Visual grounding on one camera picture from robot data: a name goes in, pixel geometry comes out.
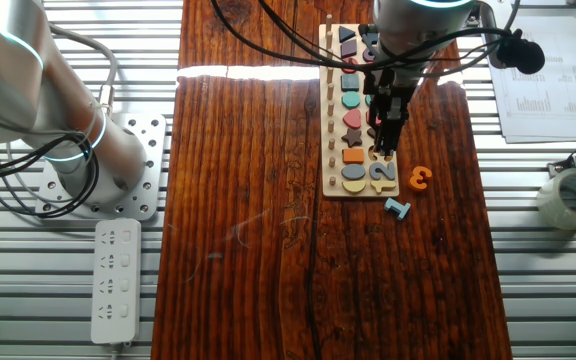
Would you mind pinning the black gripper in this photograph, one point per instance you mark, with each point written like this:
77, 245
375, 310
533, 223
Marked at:
383, 87

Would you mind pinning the orange number three piece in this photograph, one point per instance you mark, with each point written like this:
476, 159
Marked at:
419, 178

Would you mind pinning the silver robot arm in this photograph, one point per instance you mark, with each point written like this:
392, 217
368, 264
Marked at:
68, 125

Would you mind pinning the wooden shape puzzle board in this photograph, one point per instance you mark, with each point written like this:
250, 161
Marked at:
335, 100

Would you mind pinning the brown number four piece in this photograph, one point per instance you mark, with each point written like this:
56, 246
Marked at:
371, 133

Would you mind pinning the pink number five piece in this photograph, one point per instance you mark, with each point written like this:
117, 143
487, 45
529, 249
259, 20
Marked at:
369, 119

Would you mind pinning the grey-blue number two piece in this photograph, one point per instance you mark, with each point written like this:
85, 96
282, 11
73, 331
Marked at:
383, 171

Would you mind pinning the brown star piece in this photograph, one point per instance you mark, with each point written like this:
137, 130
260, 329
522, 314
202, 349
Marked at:
352, 137

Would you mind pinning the orange rectangle piece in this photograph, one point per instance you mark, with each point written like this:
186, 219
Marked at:
353, 155

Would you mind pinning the pink heart piece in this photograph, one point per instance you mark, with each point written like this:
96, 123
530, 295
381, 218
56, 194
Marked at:
352, 118

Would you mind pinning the teal number six piece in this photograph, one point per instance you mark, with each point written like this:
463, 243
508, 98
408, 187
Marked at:
368, 100

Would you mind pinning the grey-blue oval piece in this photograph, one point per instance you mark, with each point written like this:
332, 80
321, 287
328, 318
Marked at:
353, 172

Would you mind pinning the cream number one piece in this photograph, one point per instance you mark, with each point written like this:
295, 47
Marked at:
383, 186

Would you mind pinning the teal octagon piece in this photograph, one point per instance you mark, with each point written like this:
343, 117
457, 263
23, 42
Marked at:
351, 100

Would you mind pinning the wooden peg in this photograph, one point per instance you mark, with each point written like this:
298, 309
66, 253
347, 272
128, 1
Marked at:
329, 40
330, 109
333, 180
331, 143
331, 126
329, 22
332, 161
329, 56
330, 91
330, 75

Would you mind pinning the cream semicircle piece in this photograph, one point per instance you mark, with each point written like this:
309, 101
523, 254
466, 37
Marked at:
354, 187

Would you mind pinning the dark green square piece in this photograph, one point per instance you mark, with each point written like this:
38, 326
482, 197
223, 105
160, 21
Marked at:
350, 82

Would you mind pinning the light blue number one piece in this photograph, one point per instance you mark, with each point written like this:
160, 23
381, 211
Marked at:
398, 208

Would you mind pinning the red circle piece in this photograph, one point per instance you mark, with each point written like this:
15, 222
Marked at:
348, 69

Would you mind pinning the purple number nine piece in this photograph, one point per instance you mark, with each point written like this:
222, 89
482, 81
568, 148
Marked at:
368, 55

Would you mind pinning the purple trapezoid piece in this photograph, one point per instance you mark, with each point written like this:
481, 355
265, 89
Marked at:
348, 48

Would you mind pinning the navy number zero piece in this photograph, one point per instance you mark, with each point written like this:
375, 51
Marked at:
368, 40

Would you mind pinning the navy triangle piece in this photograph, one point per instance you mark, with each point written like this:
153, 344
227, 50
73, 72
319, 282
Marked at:
345, 34

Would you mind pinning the printed paper sheet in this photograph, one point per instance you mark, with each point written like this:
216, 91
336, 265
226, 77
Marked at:
543, 110

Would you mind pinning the clear tape roll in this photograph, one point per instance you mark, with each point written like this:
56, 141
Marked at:
550, 205

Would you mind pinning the white power strip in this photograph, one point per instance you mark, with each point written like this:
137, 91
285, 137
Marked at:
116, 280

